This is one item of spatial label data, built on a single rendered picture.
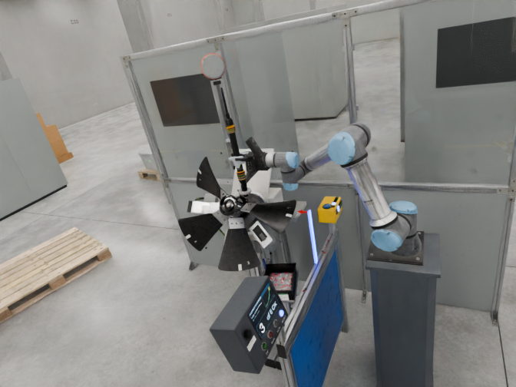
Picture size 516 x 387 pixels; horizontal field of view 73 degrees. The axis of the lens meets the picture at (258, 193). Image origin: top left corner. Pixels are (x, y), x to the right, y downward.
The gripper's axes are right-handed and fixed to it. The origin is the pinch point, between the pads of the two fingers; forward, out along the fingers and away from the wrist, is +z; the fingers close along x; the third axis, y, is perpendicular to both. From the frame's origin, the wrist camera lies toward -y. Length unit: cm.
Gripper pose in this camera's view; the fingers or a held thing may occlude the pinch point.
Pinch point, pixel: (232, 156)
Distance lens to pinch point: 180.2
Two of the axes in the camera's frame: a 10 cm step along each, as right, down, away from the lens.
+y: 1.8, 8.8, 4.3
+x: 4.3, -4.7, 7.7
